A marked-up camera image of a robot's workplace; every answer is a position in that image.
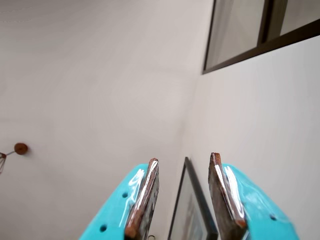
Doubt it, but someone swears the black framed picture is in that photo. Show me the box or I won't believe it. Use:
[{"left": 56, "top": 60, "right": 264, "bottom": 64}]
[{"left": 166, "top": 156, "right": 219, "bottom": 240}]

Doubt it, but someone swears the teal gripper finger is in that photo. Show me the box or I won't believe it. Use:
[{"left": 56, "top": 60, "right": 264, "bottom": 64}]
[
  {"left": 78, "top": 157, "right": 161, "bottom": 240},
  {"left": 207, "top": 152, "right": 301, "bottom": 240}
]

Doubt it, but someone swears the dark framed window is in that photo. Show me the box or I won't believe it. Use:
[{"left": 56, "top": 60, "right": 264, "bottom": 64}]
[{"left": 201, "top": 0, "right": 320, "bottom": 75}]

